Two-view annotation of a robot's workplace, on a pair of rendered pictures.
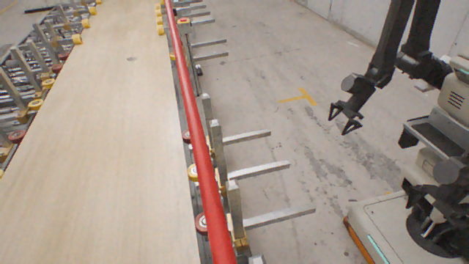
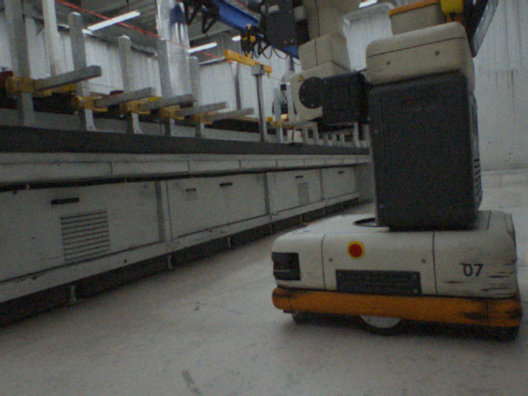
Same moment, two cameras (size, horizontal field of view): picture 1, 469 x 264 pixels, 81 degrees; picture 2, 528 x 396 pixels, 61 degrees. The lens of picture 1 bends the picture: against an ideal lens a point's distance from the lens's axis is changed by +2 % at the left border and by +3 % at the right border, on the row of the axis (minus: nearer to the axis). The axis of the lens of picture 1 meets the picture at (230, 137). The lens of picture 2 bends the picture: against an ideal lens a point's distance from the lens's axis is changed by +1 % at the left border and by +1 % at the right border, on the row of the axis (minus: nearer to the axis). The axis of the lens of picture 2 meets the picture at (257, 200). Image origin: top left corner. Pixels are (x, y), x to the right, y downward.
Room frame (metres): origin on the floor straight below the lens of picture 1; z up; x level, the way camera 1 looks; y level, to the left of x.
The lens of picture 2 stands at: (-0.72, -1.59, 0.47)
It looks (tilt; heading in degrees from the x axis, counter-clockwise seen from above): 3 degrees down; 38
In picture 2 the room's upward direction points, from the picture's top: 5 degrees counter-clockwise
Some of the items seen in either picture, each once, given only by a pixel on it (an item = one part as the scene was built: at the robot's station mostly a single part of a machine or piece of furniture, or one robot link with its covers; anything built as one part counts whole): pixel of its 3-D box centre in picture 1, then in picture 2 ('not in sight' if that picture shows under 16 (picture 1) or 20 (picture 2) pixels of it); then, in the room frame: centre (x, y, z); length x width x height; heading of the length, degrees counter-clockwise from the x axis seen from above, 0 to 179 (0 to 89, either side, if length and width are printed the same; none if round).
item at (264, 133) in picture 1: (230, 140); (218, 117); (1.06, 0.00, 0.80); 0.43 x 0.03 x 0.04; 99
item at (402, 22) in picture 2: not in sight; (420, 32); (0.74, -1.16, 0.87); 0.23 x 0.15 x 0.11; 9
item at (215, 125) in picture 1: (221, 167); (166, 89); (0.76, 0.05, 0.93); 0.04 x 0.04 x 0.48; 9
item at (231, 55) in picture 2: not in sight; (250, 62); (6.12, 3.55, 2.65); 1.71 x 0.09 x 0.32; 9
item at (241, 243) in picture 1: (237, 231); (134, 108); (0.54, 0.01, 0.82); 0.14 x 0.06 x 0.05; 9
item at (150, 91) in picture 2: not in sight; (110, 101); (0.32, -0.12, 0.80); 0.43 x 0.03 x 0.04; 99
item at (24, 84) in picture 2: not in sight; (28, 87); (0.04, -0.06, 0.84); 0.14 x 0.06 x 0.05; 9
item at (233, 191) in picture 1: (237, 227); (129, 92); (0.52, 0.01, 0.88); 0.04 x 0.04 x 0.48; 9
